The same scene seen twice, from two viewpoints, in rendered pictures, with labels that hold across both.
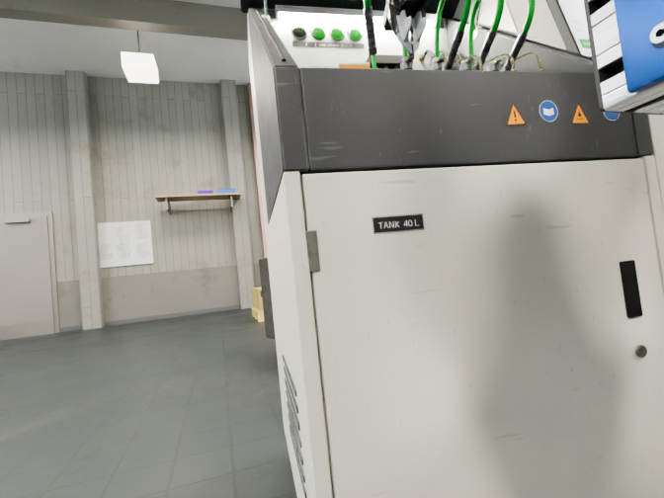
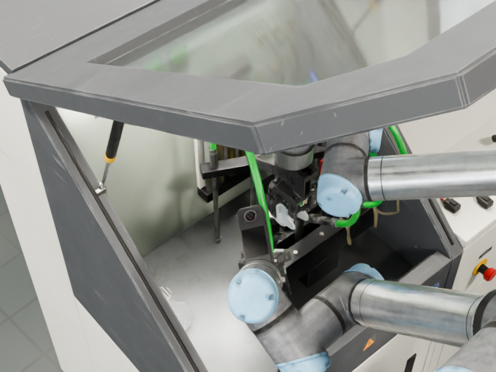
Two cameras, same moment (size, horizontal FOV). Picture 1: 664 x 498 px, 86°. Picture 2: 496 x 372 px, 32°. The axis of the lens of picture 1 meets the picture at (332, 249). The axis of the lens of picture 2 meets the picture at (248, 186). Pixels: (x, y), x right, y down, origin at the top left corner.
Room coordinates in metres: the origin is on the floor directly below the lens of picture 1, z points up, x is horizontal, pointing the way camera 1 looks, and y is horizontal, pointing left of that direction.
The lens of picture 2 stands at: (-0.16, 0.36, 2.52)
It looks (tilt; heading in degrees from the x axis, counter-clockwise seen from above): 49 degrees down; 332
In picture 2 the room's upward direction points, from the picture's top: straight up
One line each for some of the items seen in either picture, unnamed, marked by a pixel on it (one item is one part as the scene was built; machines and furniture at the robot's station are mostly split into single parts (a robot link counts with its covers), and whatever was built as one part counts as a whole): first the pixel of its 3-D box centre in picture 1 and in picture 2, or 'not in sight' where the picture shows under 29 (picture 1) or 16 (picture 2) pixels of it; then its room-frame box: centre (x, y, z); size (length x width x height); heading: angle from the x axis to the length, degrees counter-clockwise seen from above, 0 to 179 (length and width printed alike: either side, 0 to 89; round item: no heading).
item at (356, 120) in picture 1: (478, 121); (344, 350); (0.62, -0.28, 0.87); 0.62 x 0.04 x 0.16; 103
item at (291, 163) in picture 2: not in sight; (294, 150); (0.80, -0.24, 1.35); 0.08 x 0.08 x 0.05
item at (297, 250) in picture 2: not in sight; (310, 245); (0.87, -0.34, 0.91); 0.34 x 0.10 x 0.15; 103
